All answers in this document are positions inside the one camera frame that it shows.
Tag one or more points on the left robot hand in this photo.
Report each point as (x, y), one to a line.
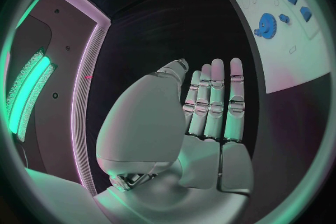
(147, 123)

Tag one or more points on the white task board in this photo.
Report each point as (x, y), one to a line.
(288, 60)

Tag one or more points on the small blue gear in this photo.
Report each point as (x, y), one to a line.
(257, 32)

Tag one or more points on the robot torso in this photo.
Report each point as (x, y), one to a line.
(63, 81)

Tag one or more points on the small blue peg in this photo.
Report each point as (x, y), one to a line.
(284, 18)

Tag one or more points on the blue wedge block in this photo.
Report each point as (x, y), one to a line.
(306, 14)

